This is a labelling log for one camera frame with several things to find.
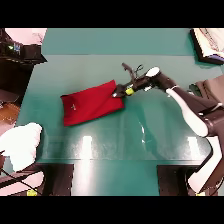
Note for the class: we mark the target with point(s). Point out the white garment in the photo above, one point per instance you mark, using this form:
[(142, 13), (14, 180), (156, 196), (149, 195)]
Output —
[(211, 41)]

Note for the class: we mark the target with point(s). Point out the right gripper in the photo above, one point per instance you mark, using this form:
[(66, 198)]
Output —
[(125, 90)]

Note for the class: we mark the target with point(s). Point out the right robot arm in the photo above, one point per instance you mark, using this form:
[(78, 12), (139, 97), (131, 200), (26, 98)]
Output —
[(191, 113)]

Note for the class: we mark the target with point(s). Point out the grey garment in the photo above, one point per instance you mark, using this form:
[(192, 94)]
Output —
[(210, 88)]

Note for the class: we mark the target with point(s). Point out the red T-shirt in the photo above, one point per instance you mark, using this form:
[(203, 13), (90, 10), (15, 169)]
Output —
[(90, 105)]

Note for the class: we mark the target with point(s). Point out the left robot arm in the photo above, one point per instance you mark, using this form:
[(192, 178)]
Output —
[(20, 145)]

